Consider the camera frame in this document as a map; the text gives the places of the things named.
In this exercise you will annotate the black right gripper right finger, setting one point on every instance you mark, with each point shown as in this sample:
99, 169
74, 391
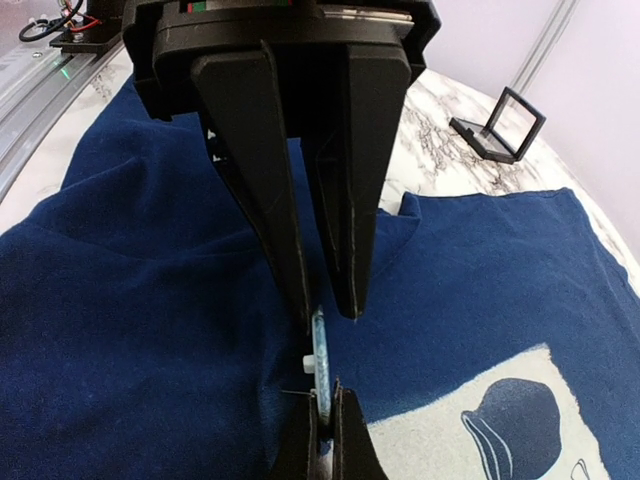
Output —
354, 455

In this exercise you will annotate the aluminium left corner post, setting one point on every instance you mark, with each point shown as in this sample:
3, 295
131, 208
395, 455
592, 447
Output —
551, 33

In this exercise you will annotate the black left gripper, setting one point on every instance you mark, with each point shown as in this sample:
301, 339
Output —
242, 120

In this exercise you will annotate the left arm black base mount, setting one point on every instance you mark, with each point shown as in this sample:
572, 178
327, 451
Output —
92, 26

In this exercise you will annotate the round blue brooch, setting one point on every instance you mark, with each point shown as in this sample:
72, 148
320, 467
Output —
317, 365

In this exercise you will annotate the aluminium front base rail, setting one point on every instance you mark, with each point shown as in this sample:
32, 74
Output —
37, 88

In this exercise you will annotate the navy blue printed t-shirt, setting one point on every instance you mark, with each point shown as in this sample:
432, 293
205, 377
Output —
143, 337

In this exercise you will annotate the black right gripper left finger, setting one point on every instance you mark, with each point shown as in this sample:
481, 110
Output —
298, 455

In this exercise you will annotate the black open case far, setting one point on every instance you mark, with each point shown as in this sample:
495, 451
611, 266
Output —
490, 140

